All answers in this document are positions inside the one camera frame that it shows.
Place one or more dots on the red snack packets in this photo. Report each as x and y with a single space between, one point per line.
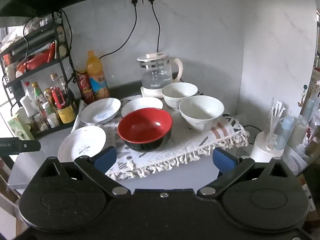
35 60

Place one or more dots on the black metal spice rack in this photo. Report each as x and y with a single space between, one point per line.
57 129

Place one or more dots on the green cardboard box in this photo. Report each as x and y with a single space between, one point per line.
18 127

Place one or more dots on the red drink can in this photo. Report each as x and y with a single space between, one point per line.
83 85

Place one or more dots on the red and black bowl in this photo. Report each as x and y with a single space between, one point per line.
145 127

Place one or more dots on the pale blue bottle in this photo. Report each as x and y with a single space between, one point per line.
283 130

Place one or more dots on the large white bowl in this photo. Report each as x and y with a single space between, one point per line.
100 110

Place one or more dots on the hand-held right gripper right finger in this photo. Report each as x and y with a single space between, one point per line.
223 161

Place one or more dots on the patterned fringed table cloth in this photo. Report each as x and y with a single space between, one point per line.
190 142

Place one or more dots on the clear glass spice jar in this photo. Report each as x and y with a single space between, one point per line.
40 123

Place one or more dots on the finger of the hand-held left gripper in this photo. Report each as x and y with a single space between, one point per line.
31 146

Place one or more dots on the orange juice bottle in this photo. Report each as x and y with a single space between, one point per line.
96 80

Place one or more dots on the glass kettle with cream lid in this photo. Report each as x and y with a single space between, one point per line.
156 77

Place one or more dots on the white utensil holder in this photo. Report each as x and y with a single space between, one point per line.
262 150

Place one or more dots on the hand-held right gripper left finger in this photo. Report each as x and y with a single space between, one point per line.
106 158

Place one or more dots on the white cap spice jar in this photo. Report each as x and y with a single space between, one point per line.
51 117

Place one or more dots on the green cap sauce bottle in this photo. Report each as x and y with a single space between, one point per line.
38 96

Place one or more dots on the white plastic bottle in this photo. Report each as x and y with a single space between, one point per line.
25 105

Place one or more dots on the yellow label jar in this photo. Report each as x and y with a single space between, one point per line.
66 115

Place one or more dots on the red cap clear bottle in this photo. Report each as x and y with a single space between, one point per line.
28 90

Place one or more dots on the tall clear bottle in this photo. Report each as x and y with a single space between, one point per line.
55 80

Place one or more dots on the bundle of white utensils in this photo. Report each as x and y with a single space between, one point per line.
275 115

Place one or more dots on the white plate with grey flowers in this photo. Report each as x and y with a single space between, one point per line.
82 142

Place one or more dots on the plain white deep plate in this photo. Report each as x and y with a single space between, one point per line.
140 105

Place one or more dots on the cream plastic bottle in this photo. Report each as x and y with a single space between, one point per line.
298 130

